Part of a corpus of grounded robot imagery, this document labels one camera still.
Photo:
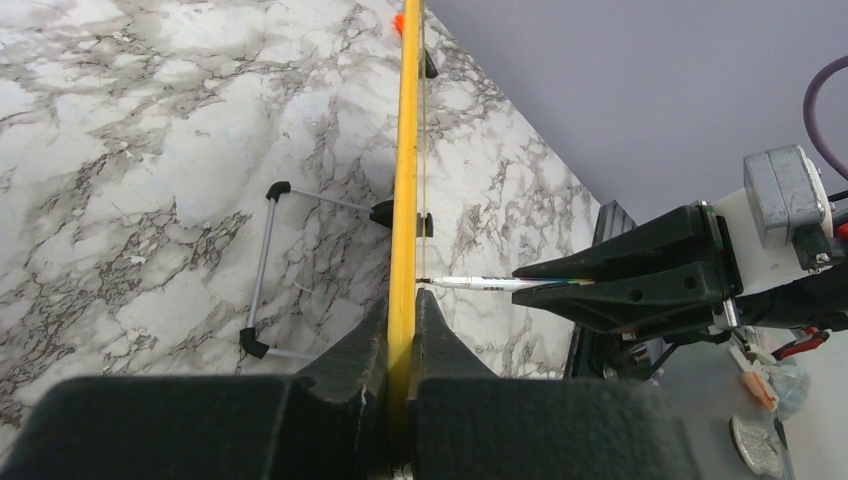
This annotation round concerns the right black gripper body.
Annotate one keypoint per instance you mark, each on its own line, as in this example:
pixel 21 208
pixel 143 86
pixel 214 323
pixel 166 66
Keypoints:
pixel 790 287

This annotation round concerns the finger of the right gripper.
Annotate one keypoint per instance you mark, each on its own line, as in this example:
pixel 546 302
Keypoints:
pixel 681 231
pixel 669 301

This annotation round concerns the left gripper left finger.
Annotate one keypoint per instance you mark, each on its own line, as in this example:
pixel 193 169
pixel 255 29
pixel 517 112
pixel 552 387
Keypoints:
pixel 319 423

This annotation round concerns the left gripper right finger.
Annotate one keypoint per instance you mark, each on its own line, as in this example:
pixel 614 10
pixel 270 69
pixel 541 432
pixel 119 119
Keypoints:
pixel 468 423

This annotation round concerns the white whiteboard marker pen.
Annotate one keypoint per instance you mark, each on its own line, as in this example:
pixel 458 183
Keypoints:
pixel 487 283

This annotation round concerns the yellow framed whiteboard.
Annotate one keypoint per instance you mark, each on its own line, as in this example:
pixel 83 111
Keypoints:
pixel 403 263

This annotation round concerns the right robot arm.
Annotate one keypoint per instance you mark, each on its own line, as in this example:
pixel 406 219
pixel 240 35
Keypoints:
pixel 670 276

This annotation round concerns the orange capped black marker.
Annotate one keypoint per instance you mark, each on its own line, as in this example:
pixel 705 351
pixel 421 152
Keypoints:
pixel 398 23

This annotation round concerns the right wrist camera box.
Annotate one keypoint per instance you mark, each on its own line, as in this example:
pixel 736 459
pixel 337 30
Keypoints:
pixel 785 193

